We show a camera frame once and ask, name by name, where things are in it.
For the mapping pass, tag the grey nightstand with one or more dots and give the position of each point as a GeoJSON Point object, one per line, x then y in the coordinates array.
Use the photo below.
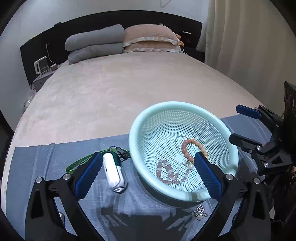
{"type": "Point", "coordinates": [40, 80]}

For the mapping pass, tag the blue cloth mat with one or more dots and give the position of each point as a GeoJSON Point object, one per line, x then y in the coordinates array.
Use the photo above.
{"type": "Point", "coordinates": [139, 213]}

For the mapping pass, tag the black headboard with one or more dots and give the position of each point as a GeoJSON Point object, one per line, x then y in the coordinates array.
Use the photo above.
{"type": "Point", "coordinates": [51, 42]}

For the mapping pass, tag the mint green plastic basket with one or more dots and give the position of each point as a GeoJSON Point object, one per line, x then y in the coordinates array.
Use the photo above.
{"type": "Point", "coordinates": [165, 137]}

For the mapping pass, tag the brown teddy bear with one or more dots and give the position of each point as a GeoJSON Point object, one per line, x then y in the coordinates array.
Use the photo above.
{"type": "Point", "coordinates": [180, 43]}

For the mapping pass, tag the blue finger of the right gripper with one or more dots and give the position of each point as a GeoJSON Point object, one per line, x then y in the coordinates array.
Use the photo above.
{"type": "Point", "coordinates": [245, 144]}
{"type": "Point", "coordinates": [246, 111]}

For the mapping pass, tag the beige bed blanket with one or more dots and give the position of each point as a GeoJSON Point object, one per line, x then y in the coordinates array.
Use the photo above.
{"type": "Point", "coordinates": [101, 97]}

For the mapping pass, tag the pink ruffled pillow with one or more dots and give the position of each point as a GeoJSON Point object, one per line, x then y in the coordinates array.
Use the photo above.
{"type": "Point", "coordinates": [150, 38]}

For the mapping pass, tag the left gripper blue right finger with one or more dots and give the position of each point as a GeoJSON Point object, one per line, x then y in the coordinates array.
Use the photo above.
{"type": "Point", "coordinates": [252, 221]}

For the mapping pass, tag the grey folded quilt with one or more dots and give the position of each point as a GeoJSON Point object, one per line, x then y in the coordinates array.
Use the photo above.
{"type": "Point", "coordinates": [108, 35]}
{"type": "Point", "coordinates": [94, 51]}

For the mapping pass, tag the lower grey folded quilt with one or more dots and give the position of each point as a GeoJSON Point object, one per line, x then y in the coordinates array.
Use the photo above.
{"type": "Point", "coordinates": [94, 51]}

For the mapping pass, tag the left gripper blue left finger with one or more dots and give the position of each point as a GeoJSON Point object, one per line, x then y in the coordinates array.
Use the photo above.
{"type": "Point", "coordinates": [43, 221]}

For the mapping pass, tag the upper grey folded quilt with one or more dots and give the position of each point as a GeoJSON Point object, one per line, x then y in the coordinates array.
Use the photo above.
{"type": "Point", "coordinates": [108, 35]}

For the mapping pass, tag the cream curtain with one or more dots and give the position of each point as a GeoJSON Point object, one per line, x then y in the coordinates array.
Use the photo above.
{"type": "Point", "coordinates": [252, 49]}

